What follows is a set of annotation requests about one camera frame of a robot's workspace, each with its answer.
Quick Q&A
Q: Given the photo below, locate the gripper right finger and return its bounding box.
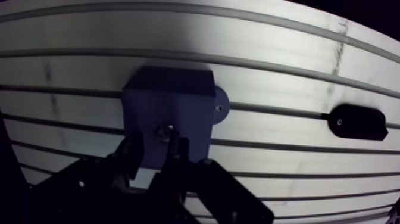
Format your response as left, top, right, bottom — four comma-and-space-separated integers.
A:
146, 129, 275, 224

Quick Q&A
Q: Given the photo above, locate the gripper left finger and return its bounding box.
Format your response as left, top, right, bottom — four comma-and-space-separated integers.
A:
29, 130, 145, 224

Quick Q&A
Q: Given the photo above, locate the dark blue-grey block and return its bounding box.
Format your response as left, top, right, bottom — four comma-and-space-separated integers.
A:
121, 65, 231, 170

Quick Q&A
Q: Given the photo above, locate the black oval holder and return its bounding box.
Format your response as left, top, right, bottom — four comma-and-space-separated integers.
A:
321, 103, 389, 142

